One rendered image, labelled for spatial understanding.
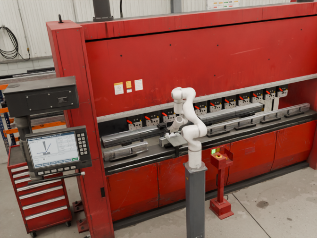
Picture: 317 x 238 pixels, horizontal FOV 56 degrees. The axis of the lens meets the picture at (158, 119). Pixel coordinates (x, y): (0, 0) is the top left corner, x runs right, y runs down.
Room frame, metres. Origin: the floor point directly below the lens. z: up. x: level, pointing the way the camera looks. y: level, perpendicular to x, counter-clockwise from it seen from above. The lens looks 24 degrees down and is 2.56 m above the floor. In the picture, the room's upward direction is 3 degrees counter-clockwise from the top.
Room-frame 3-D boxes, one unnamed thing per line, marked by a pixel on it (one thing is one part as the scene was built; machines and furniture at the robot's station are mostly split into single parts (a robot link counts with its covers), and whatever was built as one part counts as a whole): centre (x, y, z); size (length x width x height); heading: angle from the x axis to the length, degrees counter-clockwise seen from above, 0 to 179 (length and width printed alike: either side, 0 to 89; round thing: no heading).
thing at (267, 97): (3.59, -1.42, 1.26); 0.15 x 0.09 x 0.17; 111
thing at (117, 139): (3.53, -0.40, 0.93); 2.30 x 0.14 x 0.10; 111
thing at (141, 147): (2.90, 0.38, 0.92); 0.50 x 0.06 x 0.10; 111
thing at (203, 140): (3.29, -0.76, 0.85); 3.00 x 0.21 x 0.04; 111
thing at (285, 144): (3.29, -0.76, 0.42); 3.00 x 0.21 x 0.83; 111
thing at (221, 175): (2.93, -0.69, 0.39); 0.05 x 0.05 x 0.54; 25
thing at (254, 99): (3.52, -1.23, 1.26); 0.15 x 0.09 x 0.17; 111
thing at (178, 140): (2.96, -0.19, 1.00); 0.26 x 0.18 x 0.01; 21
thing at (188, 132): (2.39, -0.29, 1.30); 0.19 x 0.12 x 0.24; 103
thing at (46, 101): (2.19, 0.87, 1.53); 0.51 x 0.25 x 0.85; 104
